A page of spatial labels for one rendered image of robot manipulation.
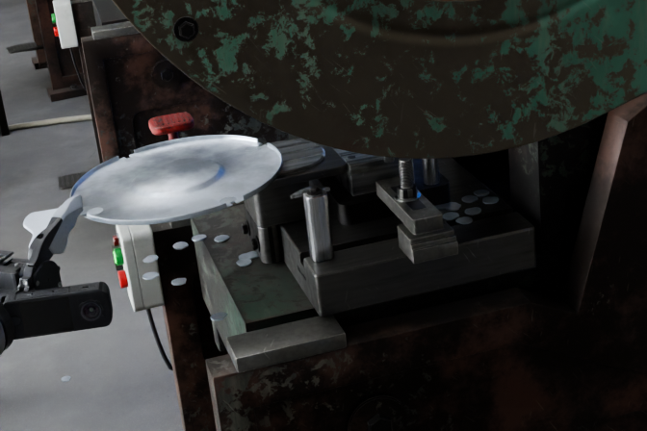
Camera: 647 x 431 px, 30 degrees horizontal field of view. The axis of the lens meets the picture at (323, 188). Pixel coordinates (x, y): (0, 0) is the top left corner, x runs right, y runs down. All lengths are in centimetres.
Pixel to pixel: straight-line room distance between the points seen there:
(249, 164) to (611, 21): 60
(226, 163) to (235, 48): 56
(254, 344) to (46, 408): 129
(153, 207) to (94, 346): 139
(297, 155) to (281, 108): 52
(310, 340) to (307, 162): 28
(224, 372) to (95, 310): 23
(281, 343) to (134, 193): 30
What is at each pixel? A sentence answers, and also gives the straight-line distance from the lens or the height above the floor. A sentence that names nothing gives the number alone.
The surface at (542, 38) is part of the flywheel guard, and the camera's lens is 123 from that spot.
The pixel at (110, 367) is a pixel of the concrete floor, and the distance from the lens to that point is 284.
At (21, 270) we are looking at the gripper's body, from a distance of 138.
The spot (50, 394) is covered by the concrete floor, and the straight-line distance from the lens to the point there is 278.
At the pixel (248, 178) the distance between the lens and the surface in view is 160.
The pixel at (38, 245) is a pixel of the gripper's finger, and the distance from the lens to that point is 138.
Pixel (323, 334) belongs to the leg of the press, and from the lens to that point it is 150.
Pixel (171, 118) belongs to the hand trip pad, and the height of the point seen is 76.
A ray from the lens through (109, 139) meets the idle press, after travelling 323.
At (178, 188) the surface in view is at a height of 79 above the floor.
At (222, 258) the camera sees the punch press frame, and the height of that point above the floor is 65.
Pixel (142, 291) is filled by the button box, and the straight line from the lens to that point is 193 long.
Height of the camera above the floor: 136
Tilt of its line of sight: 22 degrees down
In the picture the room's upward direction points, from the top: 6 degrees counter-clockwise
